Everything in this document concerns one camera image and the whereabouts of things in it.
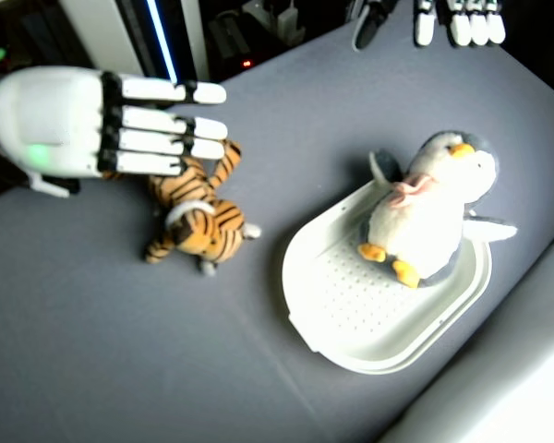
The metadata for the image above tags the orange striped tiger plush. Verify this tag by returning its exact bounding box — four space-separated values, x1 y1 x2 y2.
103 139 263 277

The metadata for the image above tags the grey white penguin plush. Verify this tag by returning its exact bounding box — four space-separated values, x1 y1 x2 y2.
357 130 518 290

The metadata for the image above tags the white perforated plastic tray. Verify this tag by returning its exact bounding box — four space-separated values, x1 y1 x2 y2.
281 177 494 376

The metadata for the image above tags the white column with blue light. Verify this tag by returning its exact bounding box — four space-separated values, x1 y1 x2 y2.
58 0 210 85

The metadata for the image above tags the black box with red light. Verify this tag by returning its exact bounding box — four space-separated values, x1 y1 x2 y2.
207 8 271 80

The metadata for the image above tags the grey table cloth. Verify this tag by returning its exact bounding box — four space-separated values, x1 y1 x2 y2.
0 0 554 443

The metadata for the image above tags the white backdrop panel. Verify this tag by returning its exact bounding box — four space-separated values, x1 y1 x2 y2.
378 225 554 443

